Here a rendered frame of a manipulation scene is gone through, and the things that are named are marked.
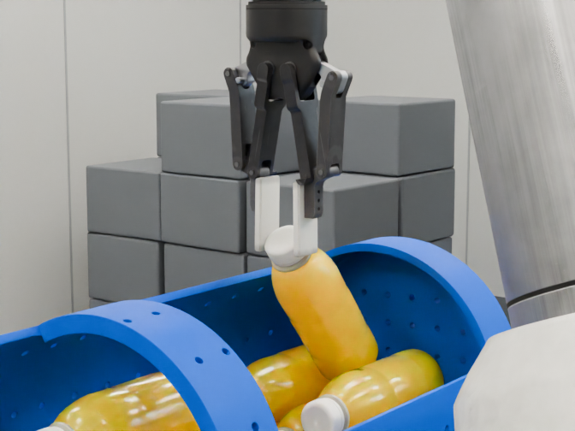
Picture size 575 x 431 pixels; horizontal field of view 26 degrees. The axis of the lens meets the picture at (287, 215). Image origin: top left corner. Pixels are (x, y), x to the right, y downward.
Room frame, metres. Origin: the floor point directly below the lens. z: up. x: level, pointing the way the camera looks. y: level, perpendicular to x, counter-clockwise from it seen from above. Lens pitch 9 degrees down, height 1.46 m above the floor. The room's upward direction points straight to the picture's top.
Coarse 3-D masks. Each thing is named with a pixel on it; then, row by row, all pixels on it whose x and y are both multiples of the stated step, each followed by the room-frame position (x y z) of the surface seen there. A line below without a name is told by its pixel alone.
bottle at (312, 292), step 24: (312, 264) 1.16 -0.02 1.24; (288, 288) 1.16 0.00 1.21; (312, 288) 1.16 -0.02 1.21; (336, 288) 1.17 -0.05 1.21; (288, 312) 1.18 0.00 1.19; (312, 312) 1.16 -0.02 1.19; (336, 312) 1.18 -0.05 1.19; (360, 312) 1.22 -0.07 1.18; (312, 336) 1.19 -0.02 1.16; (336, 336) 1.19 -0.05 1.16; (360, 336) 1.20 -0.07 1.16; (336, 360) 1.20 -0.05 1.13; (360, 360) 1.21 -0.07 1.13
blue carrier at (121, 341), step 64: (384, 256) 1.34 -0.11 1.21; (448, 256) 1.29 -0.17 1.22; (64, 320) 0.98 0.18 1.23; (128, 320) 0.95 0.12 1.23; (192, 320) 0.98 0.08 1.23; (256, 320) 1.32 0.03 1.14; (384, 320) 1.34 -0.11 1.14; (448, 320) 1.29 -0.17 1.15; (0, 384) 1.03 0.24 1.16; (64, 384) 1.10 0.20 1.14; (192, 384) 0.90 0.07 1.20; (256, 384) 0.94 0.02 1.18; (448, 384) 1.14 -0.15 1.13
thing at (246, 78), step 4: (240, 64) 1.19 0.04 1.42; (244, 64) 1.18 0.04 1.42; (236, 68) 1.19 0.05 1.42; (240, 68) 1.19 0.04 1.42; (244, 68) 1.18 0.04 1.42; (240, 72) 1.19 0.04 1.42; (244, 72) 1.18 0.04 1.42; (248, 72) 1.18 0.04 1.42; (240, 76) 1.19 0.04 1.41; (244, 76) 1.18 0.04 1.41; (248, 76) 1.18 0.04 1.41; (236, 80) 1.18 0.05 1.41; (240, 80) 1.18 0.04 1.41; (244, 80) 1.18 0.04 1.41; (248, 80) 1.18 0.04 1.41; (252, 80) 1.19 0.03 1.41; (244, 84) 1.19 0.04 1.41; (248, 84) 1.19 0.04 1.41; (244, 88) 1.20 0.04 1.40
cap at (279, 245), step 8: (272, 232) 1.17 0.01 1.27; (280, 232) 1.17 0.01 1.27; (288, 232) 1.16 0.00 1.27; (272, 240) 1.16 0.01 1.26; (280, 240) 1.16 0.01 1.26; (288, 240) 1.15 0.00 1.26; (272, 248) 1.15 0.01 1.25; (280, 248) 1.15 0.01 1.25; (288, 248) 1.14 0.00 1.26; (272, 256) 1.15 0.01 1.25; (280, 256) 1.14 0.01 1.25; (288, 256) 1.14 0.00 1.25; (304, 256) 1.15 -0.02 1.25; (280, 264) 1.15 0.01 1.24; (288, 264) 1.15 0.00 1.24
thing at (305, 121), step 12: (288, 72) 1.13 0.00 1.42; (288, 84) 1.14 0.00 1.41; (288, 96) 1.14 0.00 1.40; (312, 96) 1.16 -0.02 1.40; (288, 108) 1.14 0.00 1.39; (300, 108) 1.14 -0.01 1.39; (312, 108) 1.15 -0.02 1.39; (300, 120) 1.14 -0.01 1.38; (312, 120) 1.15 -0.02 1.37; (300, 132) 1.14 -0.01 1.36; (312, 132) 1.14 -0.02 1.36; (300, 144) 1.14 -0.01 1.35; (312, 144) 1.14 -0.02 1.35; (300, 156) 1.14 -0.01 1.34; (312, 156) 1.14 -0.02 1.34; (300, 168) 1.14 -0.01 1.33; (312, 168) 1.15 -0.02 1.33; (300, 180) 1.13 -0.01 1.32; (312, 180) 1.13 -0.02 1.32
